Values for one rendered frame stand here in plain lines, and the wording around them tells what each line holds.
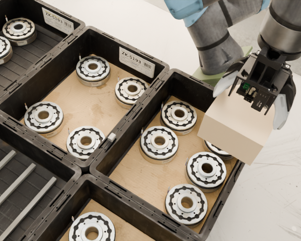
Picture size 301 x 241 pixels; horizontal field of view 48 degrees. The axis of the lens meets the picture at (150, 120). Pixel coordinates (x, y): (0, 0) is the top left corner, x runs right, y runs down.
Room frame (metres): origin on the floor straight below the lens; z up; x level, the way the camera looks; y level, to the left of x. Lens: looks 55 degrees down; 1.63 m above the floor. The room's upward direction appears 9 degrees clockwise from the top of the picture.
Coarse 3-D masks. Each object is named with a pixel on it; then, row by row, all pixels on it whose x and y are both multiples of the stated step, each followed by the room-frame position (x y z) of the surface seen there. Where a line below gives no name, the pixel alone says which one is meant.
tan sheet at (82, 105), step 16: (112, 64) 0.76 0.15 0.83; (64, 80) 0.67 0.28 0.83; (112, 80) 0.70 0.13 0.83; (48, 96) 0.60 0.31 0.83; (64, 96) 0.61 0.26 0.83; (80, 96) 0.62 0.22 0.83; (96, 96) 0.62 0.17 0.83; (112, 96) 0.63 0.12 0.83; (64, 112) 0.55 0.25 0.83; (80, 112) 0.56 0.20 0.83; (96, 112) 0.57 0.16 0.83; (112, 112) 0.57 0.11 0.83; (64, 128) 0.50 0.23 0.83; (112, 128) 0.52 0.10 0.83; (64, 144) 0.45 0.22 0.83
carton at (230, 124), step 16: (224, 96) 0.44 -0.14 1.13; (240, 96) 0.45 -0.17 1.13; (208, 112) 0.40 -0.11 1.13; (224, 112) 0.40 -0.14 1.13; (240, 112) 0.41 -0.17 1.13; (256, 112) 0.41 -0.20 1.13; (272, 112) 0.42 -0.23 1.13; (208, 128) 0.38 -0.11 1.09; (224, 128) 0.37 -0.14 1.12; (240, 128) 0.37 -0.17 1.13; (256, 128) 0.38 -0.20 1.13; (272, 128) 0.38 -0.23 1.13; (224, 144) 0.37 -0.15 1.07; (240, 144) 0.35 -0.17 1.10; (256, 144) 0.34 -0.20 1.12; (240, 160) 0.35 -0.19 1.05
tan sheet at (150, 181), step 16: (160, 112) 0.60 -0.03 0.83; (160, 144) 0.49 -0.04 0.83; (192, 144) 0.51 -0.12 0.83; (128, 160) 0.43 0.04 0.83; (144, 160) 0.44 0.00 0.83; (176, 160) 0.45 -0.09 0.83; (112, 176) 0.38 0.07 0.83; (128, 176) 0.38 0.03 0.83; (144, 176) 0.39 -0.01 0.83; (160, 176) 0.40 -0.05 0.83; (176, 176) 0.40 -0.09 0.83; (144, 192) 0.35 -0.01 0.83; (160, 192) 0.35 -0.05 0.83; (160, 208) 0.31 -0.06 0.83; (208, 208) 0.33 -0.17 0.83
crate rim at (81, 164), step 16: (80, 32) 0.78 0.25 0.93; (96, 32) 0.79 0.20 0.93; (64, 48) 0.70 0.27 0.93; (128, 48) 0.74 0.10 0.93; (48, 64) 0.64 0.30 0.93; (160, 64) 0.70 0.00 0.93; (160, 80) 0.63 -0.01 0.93; (144, 96) 0.57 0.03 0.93; (0, 112) 0.45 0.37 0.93; (128, 112) 0.51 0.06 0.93; (48, 144) 0.38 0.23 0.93; (80, 160) 0.36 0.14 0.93
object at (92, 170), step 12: (168, 72) 0.67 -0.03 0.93; (180, 72) 0.68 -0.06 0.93; (204, 84) 0.64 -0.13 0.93; (144, 108) 0.53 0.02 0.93; (132, 120) 0.49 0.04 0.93; (120, 132) 0.45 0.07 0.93; (108, 144) 0.41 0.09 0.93; (96, 168) 0.34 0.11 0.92; (240, 168) 0.40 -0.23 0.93; (108, 180) 0.32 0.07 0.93; (120, 192) 0.29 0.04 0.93; (228, 192) 0.33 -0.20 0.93; (144, 204) 0.28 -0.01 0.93; (216, 204) 0.30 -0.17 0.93; (168, 216) 0.26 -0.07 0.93; (216, 216) 0.27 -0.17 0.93; (180, 228) 0.24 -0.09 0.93; (204, 228) 0.24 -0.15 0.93; (204, 240) 0.22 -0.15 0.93
